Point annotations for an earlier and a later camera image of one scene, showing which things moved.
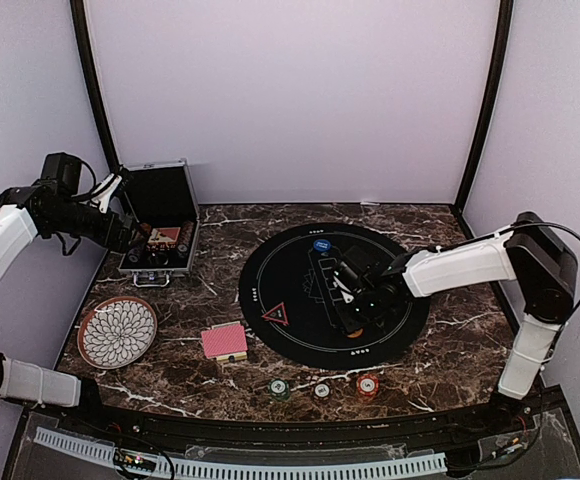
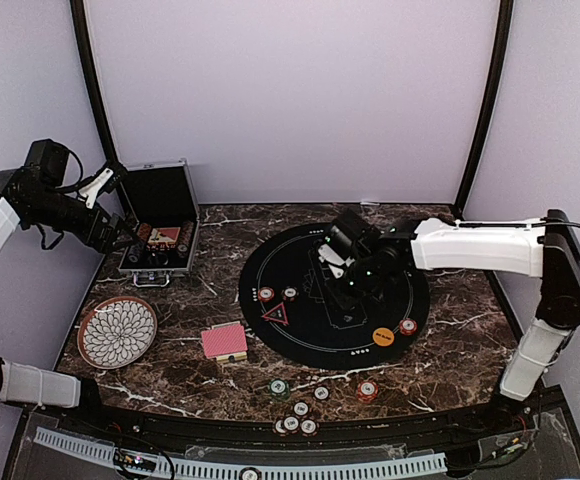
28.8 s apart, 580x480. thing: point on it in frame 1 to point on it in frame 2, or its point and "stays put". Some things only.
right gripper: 348,323 to 347,300
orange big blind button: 355,334 to 383,336
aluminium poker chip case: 161,200 stays put
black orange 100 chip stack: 321,391 stays put
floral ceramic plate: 116,332 stays put
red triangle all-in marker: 277,314 stays put
